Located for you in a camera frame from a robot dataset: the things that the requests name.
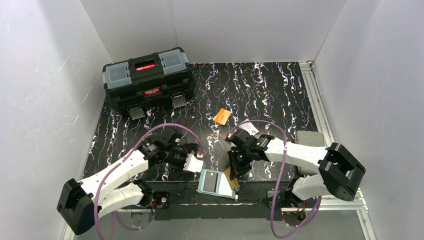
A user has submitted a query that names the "mint green card holder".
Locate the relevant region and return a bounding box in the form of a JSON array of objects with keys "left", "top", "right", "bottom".
[{"left": 197, "top": 168, "right": 236, "bottom": 200}]

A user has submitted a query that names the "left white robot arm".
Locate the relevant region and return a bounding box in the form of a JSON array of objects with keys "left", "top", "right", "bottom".
[{"left": 56, "top": 129, "right": 204, "bottom": 235}]

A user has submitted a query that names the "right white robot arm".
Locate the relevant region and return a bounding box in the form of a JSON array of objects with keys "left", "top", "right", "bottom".
[{"left": 225, "top": 129, "right": 366, "bottom": 203}]

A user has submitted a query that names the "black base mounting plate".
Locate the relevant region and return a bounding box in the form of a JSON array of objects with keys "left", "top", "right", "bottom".
[{"left": 81, "top": 180, "right": 350, "bottom": 221}]

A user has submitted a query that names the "black toolbox with grey lids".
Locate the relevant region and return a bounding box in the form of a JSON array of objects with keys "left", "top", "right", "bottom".
[{"left": 102, "top": 47, "right": 196, "bottom": 120}]

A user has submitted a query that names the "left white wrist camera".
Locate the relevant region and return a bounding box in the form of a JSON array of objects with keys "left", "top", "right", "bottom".
[{"left": 183, "top": 153, "right": 204, "bottom": 173}]

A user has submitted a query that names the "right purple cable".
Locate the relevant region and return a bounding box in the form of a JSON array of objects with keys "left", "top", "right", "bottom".
[{"left": 225, "top": 119, "right": 322, "bottom": 239}]

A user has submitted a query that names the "purple cable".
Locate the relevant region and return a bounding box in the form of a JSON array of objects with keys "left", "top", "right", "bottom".
[
  {"left": 93, "top": 123, "right": 205, "bottom": 240},
  {"left": 225, "top": 119, "right": 322, "bottom": 239}
]

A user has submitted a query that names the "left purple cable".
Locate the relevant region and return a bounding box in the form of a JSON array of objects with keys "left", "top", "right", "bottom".
[{"left": 93, "top": 123, "right": 205, "bottom": 240}]

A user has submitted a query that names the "aluminium frame rail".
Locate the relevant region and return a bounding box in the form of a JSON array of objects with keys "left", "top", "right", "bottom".
[{"left": 299, "top": 61, "right": 335, "bottom": 147}]

